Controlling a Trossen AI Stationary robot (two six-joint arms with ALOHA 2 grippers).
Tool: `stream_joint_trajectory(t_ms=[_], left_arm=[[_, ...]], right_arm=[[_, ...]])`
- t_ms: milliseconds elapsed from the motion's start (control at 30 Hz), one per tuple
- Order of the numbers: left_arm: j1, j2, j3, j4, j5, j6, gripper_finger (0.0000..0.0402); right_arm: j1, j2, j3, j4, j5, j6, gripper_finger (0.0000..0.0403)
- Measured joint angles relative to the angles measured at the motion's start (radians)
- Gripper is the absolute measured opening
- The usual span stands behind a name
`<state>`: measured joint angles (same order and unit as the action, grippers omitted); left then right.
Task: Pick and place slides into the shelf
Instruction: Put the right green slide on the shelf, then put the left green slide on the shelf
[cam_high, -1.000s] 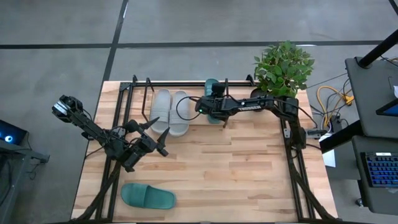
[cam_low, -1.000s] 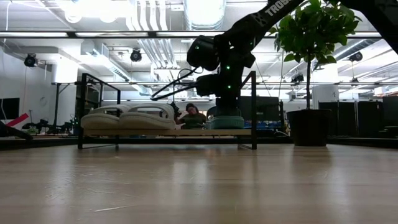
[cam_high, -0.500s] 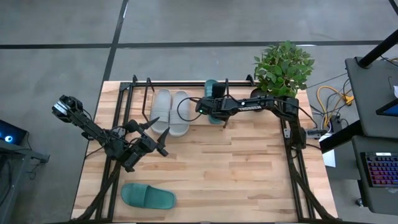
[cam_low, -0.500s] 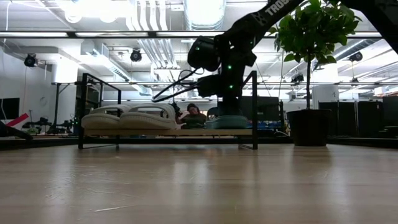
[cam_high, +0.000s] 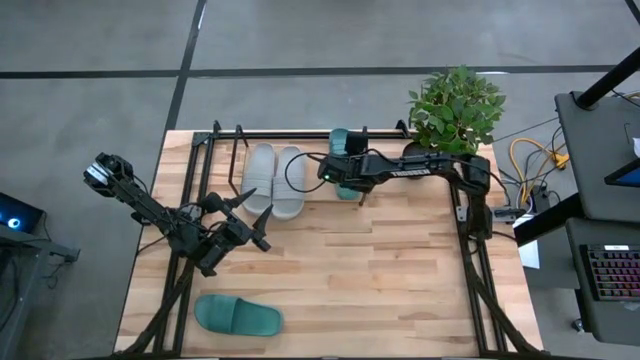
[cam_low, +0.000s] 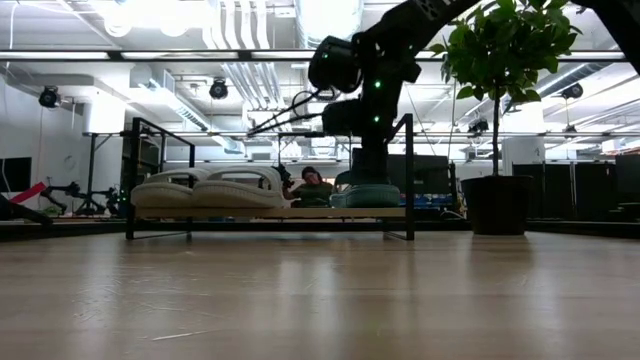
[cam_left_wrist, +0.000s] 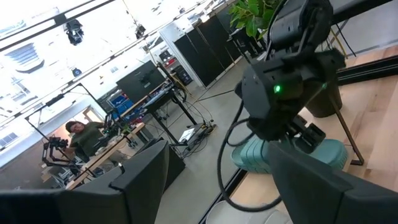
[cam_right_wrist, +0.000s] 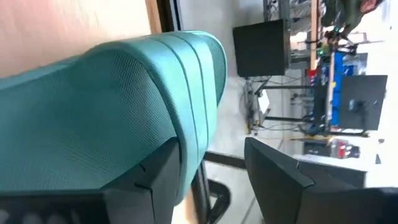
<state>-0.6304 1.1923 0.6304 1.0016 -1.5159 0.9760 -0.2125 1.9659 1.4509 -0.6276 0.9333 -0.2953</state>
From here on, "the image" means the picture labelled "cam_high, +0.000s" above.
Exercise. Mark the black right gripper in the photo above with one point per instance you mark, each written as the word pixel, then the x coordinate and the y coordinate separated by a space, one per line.
pixel 337 170

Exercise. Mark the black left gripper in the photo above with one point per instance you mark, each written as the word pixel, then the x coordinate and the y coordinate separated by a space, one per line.
pixel 230 240

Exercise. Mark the teal foam slide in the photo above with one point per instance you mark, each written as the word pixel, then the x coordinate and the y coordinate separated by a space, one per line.
pixel 337 142
pixel 235 315

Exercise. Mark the white foam slide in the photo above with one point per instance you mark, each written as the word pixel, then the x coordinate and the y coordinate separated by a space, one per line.
pixel 295 205
pixel 257 170

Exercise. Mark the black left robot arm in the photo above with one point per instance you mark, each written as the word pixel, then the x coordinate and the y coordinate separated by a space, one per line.
pixel 135 197

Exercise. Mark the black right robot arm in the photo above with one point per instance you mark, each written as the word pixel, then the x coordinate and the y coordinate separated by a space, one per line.
pixel 415 170

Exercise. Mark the green plant in black pot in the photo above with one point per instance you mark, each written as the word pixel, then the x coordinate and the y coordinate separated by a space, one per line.
pixel 455 115

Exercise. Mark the grey power strip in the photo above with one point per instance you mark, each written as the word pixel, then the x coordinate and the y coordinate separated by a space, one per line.
pixel 505 214

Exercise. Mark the white paper sheet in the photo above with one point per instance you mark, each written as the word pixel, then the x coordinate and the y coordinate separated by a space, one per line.
pixel 530 250

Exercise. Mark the black slanted beam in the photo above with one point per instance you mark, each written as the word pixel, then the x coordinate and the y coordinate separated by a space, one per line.
pixel 547 220
pixel 607 77

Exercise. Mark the grey metal stand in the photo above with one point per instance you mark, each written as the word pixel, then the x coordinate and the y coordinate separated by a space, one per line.
pixel 30 250

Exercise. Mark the black computer with blue light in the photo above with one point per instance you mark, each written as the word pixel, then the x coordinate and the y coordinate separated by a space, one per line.
pixel 20 215

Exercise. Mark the dark grey desk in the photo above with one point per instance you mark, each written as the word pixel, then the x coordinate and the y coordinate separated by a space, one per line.
pixel 590 150

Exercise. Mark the monitor with blue screen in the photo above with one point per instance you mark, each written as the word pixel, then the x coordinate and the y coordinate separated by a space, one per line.
pixel 627 176

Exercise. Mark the backlit black keyboard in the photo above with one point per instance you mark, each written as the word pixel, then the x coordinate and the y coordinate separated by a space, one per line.
pixel 615 275

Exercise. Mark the crumpled white cloth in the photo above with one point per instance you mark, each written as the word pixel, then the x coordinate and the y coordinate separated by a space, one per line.
pixel 637 147

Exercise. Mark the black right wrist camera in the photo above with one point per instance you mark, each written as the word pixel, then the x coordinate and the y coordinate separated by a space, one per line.
pixel 356 144

